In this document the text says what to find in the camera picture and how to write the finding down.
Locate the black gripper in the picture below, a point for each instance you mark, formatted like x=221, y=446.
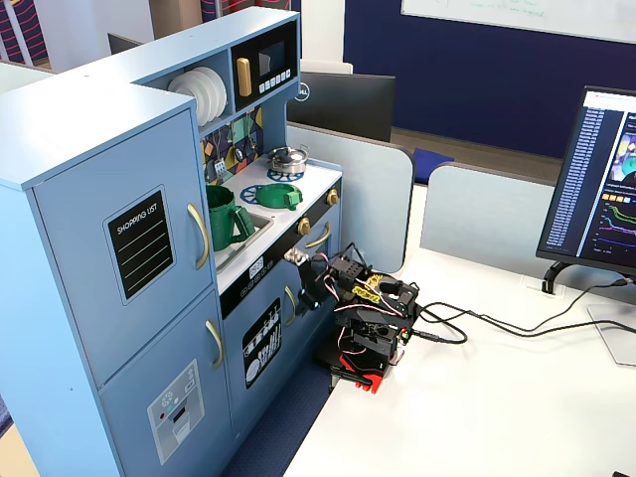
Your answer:
x=309, y=278

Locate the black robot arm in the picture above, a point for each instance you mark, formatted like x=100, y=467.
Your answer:
x=370, y=308

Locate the red and black arm base clamp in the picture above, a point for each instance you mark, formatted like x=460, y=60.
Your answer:
x=363, y=370

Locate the silver pot with lid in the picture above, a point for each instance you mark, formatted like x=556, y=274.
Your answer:
x=288, y=160

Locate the gold stove knob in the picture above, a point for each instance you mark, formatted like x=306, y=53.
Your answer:
x=332, y=197
x=303, y=226

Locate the grey toy sink basin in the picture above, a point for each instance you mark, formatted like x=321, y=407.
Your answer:
x=258, y=226

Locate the grey desk partition panel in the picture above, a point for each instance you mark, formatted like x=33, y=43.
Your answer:
x=367, y=199
x=487, y=213

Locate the hanging toy spatula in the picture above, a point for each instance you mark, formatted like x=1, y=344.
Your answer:
x=219, y=166

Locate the hanging toy ladle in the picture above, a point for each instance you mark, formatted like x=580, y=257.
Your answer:
x=239, y=151

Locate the hanging toy utensil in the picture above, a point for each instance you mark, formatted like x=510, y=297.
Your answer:
x=252, y=139

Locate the black shopping list chalkboard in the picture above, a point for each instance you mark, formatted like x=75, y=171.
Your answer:
x=141, y=246

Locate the blue seat cushion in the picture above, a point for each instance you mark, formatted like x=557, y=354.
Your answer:
x=437, y=164

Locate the black Dell monitor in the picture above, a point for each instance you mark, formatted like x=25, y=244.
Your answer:
x=348, y=104

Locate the white plate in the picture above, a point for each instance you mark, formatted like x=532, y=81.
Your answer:
x=185, y=87
x=222, y=94
x=201, y=97
x=212, y=97

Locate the blue toy kitchen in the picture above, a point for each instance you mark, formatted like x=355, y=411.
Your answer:
x=99, y=199

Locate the black toy microwave door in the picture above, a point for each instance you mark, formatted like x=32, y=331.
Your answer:
x=266, y=64

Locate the black monitor stand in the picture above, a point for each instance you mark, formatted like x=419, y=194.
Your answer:
x=554, y=275

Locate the computer monitor showing graphs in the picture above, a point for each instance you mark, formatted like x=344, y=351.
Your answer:
x=596, y=179

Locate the white whiteboard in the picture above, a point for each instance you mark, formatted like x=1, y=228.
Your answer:
x=522, y=15

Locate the clear monitor base plate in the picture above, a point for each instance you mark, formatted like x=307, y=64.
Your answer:
x=616, y=338

